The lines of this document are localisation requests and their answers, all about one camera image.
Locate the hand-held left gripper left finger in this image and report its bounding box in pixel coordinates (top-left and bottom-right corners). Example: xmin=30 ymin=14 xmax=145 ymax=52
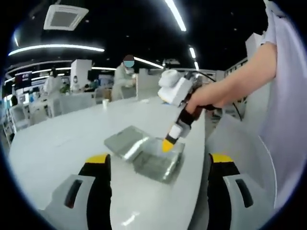
xmin=40 ymin=153 xmax=113 ymax=230

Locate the ceiling air conditioner vent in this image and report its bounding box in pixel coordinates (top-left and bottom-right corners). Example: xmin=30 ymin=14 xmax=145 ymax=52
xmin=44 ymin=3 xmax=89 ymax=31

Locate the transparent grey guide fixture box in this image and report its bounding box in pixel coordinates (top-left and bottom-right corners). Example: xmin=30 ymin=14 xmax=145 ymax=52
xmin=103 ymin=126 xmax=186 ymax=184

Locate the dark wall display screen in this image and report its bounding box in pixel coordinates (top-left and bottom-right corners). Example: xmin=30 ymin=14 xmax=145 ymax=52
xmin=14 ymin=71 xmax=33 ymax=87

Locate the white upright panel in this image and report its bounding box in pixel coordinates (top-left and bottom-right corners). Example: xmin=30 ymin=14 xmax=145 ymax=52
xmin=135 ymin=68 xmax=166 ymax=99

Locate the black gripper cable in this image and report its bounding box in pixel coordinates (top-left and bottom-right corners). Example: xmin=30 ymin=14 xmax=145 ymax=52
xmin=191 ymin=70 xmax=244 ymax=120

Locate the straight ceiling light strip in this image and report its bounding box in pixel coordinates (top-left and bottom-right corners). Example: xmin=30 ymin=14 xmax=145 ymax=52
xmin=165 ymin=0 xmax=187 ymax=32

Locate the person in white shirt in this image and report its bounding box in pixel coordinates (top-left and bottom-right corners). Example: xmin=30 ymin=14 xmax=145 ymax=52
xmin=260 ymin=0 xmax=307 ymax=209

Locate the curved ceiling light strip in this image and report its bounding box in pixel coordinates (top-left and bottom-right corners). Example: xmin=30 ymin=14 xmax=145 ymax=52
xmin=8 ymin=44 xmax=106 ymax=56

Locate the grey mesh office chair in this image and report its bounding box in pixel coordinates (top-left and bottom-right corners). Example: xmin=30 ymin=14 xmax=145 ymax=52
xmin=206 ymin=112 xmax=279 ymax=207

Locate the person's right hand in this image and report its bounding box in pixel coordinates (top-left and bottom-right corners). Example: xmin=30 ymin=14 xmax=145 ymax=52
xmin=188 ymin=82 xmax=231 ymax=115

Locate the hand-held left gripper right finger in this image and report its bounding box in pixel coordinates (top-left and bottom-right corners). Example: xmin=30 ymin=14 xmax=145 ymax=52
xmin=207 ymin=152 xmax=277 ymax=230

